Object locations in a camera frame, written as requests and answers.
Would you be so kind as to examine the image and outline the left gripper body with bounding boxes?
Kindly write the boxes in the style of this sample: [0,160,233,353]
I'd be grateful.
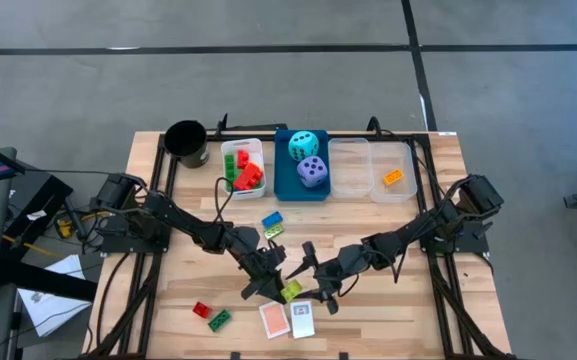
[227,225,282,286]

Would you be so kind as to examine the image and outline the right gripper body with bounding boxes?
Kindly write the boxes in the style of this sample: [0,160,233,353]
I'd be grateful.
[317,244,369,296]

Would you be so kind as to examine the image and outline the small lime toy block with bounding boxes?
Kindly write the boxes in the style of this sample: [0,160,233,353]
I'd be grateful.
[280,279,303,303]

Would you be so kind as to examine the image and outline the purple foam die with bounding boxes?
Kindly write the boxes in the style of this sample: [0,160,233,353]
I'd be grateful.
[296,155,329,189]

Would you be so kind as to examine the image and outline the large red toy block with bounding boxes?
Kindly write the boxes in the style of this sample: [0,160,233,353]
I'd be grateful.
[232,162,264,192]

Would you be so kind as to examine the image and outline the yellow toy block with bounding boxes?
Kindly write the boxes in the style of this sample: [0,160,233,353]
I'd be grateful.
[383,168,405,187]

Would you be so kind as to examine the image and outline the teal foam die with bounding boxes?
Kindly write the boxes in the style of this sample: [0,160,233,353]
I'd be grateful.
[287,130,320,163]

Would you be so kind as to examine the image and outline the red playing card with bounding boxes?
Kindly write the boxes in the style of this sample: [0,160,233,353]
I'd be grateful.
[258,298,292,340]

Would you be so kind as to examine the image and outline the white playing card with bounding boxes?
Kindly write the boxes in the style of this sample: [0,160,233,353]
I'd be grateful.
[289,299,316,340]

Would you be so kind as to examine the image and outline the blue plastic tray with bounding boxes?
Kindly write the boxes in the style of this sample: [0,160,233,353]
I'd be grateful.
[273,129,332,203]

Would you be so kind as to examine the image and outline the clear plastic container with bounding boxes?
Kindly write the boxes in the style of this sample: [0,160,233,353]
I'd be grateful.
[370,141,418,204]
[327,137,374,199]

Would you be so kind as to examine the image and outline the white plastic bin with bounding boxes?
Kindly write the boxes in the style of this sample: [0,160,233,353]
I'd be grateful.
[220,138,268,201]

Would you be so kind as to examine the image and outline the black round bucket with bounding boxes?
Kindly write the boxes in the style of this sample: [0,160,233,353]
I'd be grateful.
[163,119,210,169]

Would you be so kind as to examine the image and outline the white paper sheets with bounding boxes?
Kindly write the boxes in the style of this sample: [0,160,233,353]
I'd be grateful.
[17,254,93,337]

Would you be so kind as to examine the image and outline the black cart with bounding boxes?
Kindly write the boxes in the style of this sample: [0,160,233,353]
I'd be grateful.
[0,172,99,301]

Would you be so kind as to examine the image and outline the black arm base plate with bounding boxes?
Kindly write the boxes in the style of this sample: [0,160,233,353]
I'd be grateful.
[416,213,490,255]
[100,230,172,255]

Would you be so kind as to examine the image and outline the black table frame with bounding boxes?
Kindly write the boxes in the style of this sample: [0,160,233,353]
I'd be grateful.
[82,113,517,360]

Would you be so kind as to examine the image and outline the yellow cable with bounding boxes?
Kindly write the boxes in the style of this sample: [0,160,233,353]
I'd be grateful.
[12,212,104,251]

